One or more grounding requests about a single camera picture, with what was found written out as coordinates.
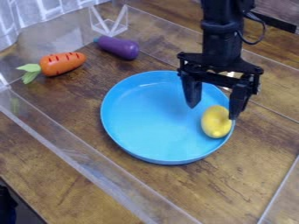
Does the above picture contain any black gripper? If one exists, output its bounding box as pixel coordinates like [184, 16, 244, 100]
[177, 20, 263, 120]

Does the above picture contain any yellow toy lemon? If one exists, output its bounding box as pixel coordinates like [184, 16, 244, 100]
[200, 105, 232, 138]

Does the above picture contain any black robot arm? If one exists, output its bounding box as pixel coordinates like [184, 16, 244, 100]
[177, 0, 264, 120]

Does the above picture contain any blue round plastic tray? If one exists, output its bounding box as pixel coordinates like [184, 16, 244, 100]
[100, 70, 229, 165]

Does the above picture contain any purple toy eggplant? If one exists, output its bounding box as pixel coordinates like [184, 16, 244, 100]
[93, 36, 138, 60]

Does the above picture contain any orange toy carrot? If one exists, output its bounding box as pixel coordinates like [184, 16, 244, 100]
[17, 52, 86, 84]

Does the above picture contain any white sheer curtain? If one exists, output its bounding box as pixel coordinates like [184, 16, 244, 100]
[0, 0, 109, 51]

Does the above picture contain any clear acrylic corner bracket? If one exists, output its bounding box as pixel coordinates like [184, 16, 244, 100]
[88, 5, 128, 37]

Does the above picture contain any clear acrylic enclosure wall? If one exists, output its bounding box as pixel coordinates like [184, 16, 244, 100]
[0, 0, 299, 224]

